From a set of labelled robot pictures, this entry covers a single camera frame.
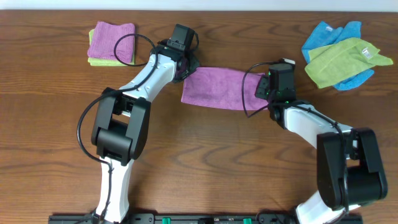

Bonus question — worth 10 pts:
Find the purple cloth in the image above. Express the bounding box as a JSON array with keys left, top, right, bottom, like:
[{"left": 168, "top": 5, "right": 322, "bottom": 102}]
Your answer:
[
  {"left": 87, "top": 21, "right": 136, "bottom": 64},
  {"left": 181, "top": 67, "right": 267, "bottom": 111}
]

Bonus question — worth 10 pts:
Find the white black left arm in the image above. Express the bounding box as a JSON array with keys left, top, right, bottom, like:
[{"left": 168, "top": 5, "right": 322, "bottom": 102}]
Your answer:
[{"left": 91, "top": 49, "right": 199, "bottom": 223}]

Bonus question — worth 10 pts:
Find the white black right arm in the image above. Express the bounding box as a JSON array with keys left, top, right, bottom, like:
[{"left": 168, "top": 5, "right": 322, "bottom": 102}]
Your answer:
[{"left": 255, "top": 75, "right": 388, "bottom": 223}]

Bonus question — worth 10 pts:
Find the blue cloth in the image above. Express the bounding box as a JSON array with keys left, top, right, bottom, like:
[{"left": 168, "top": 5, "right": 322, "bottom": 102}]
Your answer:
[{"left": 302, "top": 21, "right": 374, "bottom": 91}]

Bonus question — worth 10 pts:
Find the folded purple cloth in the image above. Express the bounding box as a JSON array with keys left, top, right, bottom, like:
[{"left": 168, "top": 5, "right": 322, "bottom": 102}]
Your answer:
[{"left": 87, "top": 21, "right": 136, "bottom": 64}]

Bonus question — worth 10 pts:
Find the folded green cloth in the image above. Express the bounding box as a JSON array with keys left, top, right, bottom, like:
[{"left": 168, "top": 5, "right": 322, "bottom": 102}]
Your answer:
[{"left": 88, "top": 29, "right": 136, "bottom": 67}]

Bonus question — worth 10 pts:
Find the black left cable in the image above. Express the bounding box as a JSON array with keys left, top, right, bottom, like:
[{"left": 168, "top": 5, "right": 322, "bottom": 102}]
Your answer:
[{"left": 76, "top": 33, "right": 159, "bottom": 223}]

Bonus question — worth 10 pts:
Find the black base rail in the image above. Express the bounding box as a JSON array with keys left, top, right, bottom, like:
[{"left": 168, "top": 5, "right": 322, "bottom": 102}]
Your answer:
[{"left": 48, "top": 213, "right": 363, "bottom": 224}]

